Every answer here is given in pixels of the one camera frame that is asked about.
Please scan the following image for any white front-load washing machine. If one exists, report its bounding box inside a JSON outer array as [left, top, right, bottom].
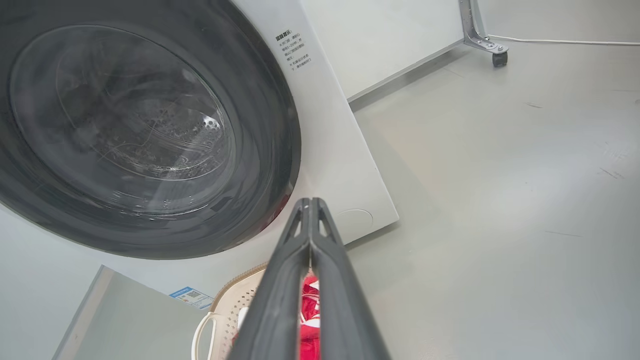
[[0, 0, 400, 313]]

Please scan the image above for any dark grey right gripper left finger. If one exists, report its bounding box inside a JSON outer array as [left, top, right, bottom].
[[227, 198, 312, 360]]

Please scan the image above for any black round washer door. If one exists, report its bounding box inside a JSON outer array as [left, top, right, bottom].
[[0, 0, 302, 260]]

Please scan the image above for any blue energy label sticker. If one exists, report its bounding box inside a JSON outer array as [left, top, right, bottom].
[[169, 286, 215, 310]]

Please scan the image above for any white partition panel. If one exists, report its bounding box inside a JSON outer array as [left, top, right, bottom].
[[300, 0, 467, 103]]

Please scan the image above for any cream perforated laundry basket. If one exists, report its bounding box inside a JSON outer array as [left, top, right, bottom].
[[191, 262, 281, 360]]

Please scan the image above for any round white filter cover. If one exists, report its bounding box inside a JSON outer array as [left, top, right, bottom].
[[334, 209, 374, 246]]

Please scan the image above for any red white striped garment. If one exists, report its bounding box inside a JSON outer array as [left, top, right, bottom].
[[299, 272, 322, 360]]

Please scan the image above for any white floor cable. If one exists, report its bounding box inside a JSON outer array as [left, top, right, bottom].
[[487, 34, 640, 47]]

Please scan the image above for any grey metal frame leg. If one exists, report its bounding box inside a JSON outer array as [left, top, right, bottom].
[[459, 0, 510, 55]]

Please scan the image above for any black text warning sticker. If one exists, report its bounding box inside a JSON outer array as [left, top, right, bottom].
[[274, 31, 314, 71]]

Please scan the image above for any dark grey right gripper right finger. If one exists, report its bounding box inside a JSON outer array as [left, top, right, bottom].
[[310, 198, 392, 360]]

